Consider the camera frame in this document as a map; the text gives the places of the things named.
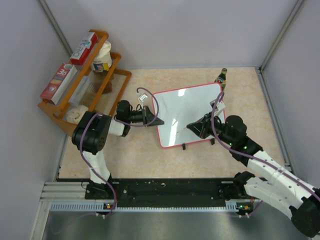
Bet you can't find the brown wrapped package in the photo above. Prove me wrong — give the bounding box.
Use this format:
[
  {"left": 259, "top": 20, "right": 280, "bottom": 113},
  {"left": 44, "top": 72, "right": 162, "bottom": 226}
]
[{"left": 102, "top": 81, "right": 113, "bottom": 94}]

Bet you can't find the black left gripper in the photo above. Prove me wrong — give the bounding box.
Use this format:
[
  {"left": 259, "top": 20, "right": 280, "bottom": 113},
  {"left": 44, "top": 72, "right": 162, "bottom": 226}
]
[{"left": 126, "top": 105, "right": 164, "bottom": 127}]

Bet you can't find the pink framed whiteboard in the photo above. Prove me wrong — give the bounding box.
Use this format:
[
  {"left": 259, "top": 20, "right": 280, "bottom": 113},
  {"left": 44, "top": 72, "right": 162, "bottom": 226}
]
[{"left": 152, "top": 83, "right": 222, "bottom": 148}]

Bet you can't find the green glass bottle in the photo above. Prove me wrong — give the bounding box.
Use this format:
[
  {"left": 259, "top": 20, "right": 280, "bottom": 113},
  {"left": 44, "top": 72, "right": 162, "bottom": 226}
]
[{"left": 214, "top": 68, "right": 228, "bottom": 91}]

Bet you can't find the white crumpled bag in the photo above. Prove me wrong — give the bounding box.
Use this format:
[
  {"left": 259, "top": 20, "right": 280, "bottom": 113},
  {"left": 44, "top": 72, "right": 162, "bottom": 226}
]
[{"left": 66, "top": 105, "right": 88, "bottom": 124}]

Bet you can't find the aluminium rail with black base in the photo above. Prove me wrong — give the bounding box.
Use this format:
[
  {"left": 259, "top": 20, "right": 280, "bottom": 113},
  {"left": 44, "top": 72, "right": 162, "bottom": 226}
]
[{"left": 40, "top": 178, "right": 260, "bottom": 215}]

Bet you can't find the red white lower box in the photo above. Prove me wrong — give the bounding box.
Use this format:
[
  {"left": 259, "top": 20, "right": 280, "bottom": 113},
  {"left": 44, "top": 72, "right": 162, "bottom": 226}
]
[{"left": 40, "top": 63, "right": 77, "bottom": 105}]

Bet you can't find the white paper flour bag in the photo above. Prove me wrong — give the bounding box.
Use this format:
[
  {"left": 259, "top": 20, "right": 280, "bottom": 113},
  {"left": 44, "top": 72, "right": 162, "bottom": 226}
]
[{"left": 90, "top": 40, "right": 112, "bottom": 72}]

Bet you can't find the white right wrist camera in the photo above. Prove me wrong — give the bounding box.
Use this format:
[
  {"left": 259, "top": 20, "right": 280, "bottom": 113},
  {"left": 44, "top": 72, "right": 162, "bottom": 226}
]
[{"left": 209, "top": 100, "right": 226, "bottom": 117}]

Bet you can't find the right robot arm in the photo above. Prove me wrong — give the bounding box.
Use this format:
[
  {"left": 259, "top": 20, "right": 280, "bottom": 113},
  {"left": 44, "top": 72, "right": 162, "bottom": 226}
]
[{"left": 186, "top": 113, "right": 320, "bottom": 238}]

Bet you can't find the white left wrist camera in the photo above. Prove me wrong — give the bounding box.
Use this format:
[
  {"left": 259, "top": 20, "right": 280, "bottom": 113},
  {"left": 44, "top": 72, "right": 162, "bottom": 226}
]
[{"left": 138, "top": 93, "right": 148, "bottom": 105}]

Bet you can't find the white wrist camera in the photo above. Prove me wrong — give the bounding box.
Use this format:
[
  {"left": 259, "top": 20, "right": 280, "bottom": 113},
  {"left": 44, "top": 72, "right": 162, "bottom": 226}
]
[
  {"left": 138, "top": 93, "right": 148, "bottom": 105},
  {"left": 209, "top": 100, "right": 226, "bottom": 117}
]

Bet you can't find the red white upper box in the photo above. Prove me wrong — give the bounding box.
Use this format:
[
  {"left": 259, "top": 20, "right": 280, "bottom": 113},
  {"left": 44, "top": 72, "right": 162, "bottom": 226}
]
[{"left": 70, "top": 31, "right": 98, "bottom": 66}]

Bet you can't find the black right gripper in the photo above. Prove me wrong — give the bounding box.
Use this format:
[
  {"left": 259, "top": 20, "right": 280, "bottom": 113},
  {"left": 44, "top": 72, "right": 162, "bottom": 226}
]
[{"left": 187, "top": 111, "right": 235, "bottom": 146}]

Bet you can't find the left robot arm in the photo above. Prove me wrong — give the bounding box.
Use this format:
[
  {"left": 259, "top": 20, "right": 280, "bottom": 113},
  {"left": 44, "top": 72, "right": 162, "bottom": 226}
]
[{"left": 71, "top": 100, "right": 165, "bottom": 199}]

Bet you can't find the orange wooden shelf rack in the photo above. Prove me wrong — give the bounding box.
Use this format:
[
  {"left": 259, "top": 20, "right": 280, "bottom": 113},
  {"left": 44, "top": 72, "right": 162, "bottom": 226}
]
[{"left": 38, "top": 29, "right": 132, "bottom": 136}]

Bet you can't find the red white box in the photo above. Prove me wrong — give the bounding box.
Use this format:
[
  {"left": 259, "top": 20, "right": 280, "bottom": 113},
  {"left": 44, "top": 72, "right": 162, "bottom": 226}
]
[
  {"left": 70, "top": 31, "right": 98, "bottom": 66},
  {"left": 40, "top": 63, "right": 77, "bottom": 105}
]

